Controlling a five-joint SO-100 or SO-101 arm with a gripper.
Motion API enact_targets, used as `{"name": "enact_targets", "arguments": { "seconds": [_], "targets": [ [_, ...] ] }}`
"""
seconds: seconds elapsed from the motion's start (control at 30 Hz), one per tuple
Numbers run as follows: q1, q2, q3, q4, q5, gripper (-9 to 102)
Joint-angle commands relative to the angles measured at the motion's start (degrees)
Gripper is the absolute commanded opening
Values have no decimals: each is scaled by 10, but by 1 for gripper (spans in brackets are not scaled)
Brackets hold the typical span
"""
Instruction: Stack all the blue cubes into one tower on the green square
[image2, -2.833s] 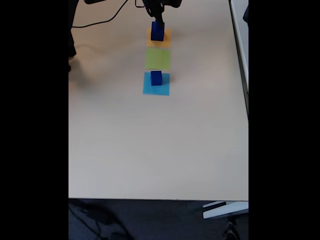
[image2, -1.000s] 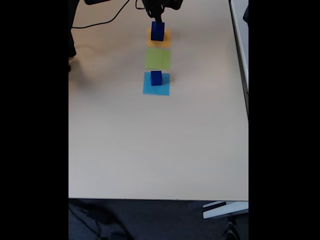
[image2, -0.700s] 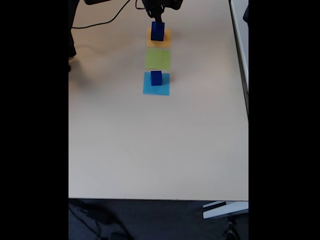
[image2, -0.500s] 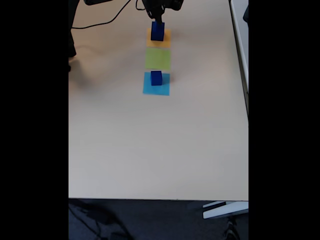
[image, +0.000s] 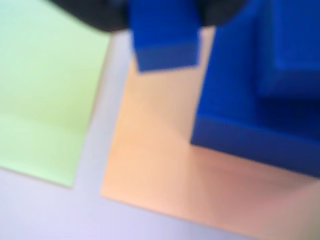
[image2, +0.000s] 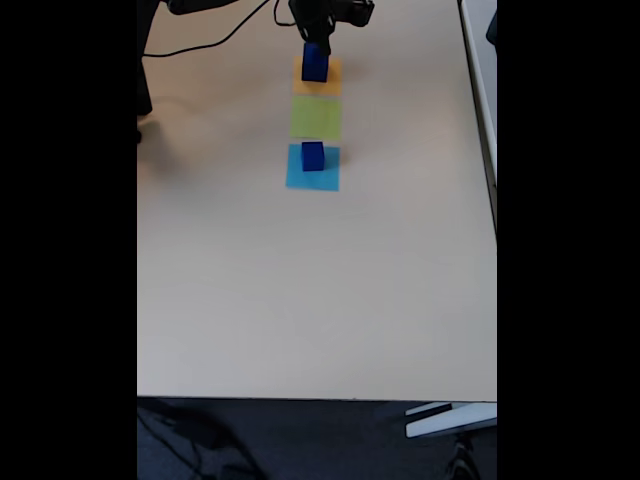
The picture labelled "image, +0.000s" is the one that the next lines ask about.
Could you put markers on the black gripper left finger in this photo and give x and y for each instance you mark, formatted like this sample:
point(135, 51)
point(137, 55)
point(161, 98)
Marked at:
point(100, 13)

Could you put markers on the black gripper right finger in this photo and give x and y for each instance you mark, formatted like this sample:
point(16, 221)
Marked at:
point(215, 11)

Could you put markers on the tiny blue cube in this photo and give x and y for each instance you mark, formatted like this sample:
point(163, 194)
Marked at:
point(165, 37)

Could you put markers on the small blue cube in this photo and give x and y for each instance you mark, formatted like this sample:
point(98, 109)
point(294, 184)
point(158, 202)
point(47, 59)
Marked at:
point(292, 50)

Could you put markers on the green paper square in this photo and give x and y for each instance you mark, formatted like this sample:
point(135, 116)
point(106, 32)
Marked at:
point(45, 100)

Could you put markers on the orange paper square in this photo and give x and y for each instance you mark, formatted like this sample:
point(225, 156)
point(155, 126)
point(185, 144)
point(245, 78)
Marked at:
point(155, 150)

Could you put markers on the large blue cube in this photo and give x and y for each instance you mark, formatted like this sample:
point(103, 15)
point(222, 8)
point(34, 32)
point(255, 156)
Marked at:
point(230, 100)

